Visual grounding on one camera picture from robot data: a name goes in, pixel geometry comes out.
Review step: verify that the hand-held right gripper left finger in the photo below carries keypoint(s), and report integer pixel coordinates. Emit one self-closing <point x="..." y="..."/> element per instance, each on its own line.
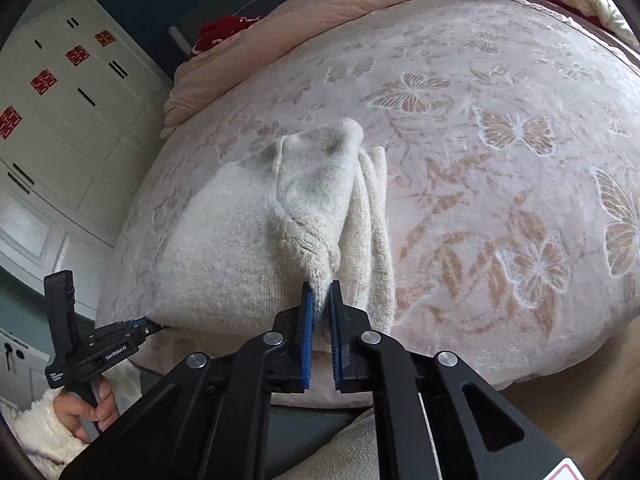
<point x="306" y="335"/>

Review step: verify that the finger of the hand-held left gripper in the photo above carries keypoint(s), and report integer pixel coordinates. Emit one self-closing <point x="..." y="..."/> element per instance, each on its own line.
<point x="145" y="329"/>

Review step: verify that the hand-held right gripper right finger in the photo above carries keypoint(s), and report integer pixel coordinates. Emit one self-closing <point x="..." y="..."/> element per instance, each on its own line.
<point x="336" y="335"/>

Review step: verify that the cream sweater with black hearts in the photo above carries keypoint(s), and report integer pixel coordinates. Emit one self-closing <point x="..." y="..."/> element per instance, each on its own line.
<point x="225" y="240"/>

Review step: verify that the person's left forearm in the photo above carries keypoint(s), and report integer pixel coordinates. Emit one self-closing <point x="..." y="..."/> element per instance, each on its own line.
<point x="40" y="440"/>

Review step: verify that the person's left hand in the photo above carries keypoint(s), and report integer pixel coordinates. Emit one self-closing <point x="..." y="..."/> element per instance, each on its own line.
<point x="70" y="410"/>

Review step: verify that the white wardrobe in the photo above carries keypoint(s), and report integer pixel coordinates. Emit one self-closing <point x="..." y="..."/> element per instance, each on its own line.
<point x="75" y="160"/>

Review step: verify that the red paper cut decoration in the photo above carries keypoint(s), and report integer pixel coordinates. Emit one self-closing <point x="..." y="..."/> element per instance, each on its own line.
<point x="7" y="122"/>
<point x="105" y="38"/>
<point x="77" y="55"/>
<point x="43" y="80"/>

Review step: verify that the pink butterfly print blanket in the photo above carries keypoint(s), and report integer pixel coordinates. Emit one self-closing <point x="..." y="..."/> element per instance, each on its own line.
<point x="500" y="210"/>

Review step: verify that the red pillow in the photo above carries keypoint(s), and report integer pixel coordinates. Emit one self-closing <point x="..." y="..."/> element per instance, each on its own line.
<point x="225" y="32"/>

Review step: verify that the white crumpled blanket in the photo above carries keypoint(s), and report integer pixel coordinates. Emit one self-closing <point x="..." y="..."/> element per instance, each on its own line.
<point x="600" y="5"/>

